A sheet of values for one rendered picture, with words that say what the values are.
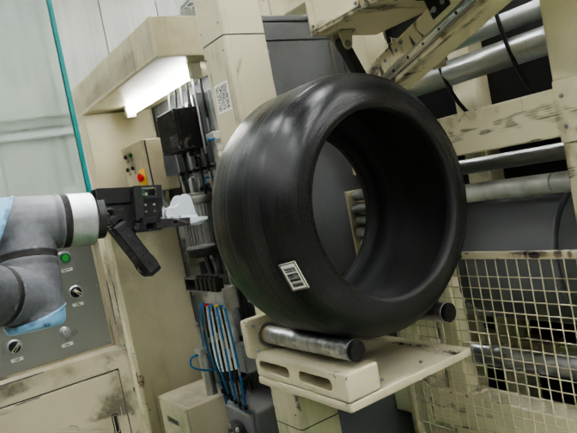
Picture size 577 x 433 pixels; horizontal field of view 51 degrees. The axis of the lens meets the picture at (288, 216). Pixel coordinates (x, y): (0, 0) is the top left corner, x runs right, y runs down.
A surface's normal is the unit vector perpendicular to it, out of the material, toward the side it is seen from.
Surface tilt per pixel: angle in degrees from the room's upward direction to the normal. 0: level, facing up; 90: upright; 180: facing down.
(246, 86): 90
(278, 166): 72
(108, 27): 90
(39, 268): 79
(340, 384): 90
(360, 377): 90
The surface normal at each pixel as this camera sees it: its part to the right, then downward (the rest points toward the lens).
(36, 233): 0.64, -0.29
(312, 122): 0.42, -0.18
